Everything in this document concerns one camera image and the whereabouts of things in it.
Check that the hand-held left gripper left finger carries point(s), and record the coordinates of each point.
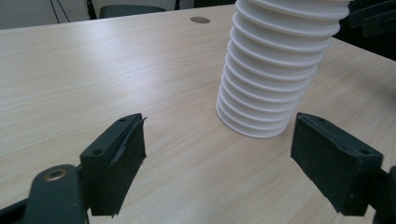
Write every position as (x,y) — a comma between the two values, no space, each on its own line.
(115,161)

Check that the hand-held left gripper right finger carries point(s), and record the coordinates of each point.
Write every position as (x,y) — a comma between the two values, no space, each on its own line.
(336,165)

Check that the stack of white paper cups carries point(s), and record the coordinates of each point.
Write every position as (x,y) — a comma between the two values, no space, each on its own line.
(274,68)

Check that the black folding chair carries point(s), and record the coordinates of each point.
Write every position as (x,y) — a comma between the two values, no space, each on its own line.
(130,11)

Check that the black round table grommet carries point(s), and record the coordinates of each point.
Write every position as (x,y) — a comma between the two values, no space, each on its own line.
(200,20)

